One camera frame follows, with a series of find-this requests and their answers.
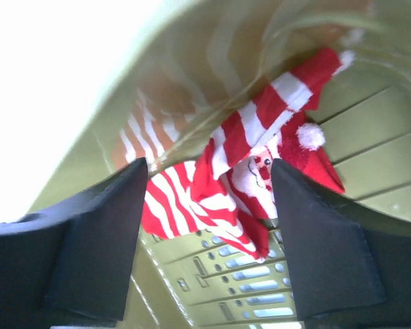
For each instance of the red white striped santa sock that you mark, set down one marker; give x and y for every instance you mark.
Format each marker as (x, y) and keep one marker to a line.
(273, 125)

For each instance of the olive green plastic basket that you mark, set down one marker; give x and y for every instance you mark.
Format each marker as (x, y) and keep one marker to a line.
(197, 63)

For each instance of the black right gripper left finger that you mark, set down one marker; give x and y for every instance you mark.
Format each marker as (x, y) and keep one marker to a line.
(72, 261)

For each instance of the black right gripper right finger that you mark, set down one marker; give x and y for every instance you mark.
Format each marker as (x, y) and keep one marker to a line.
(347, 263)

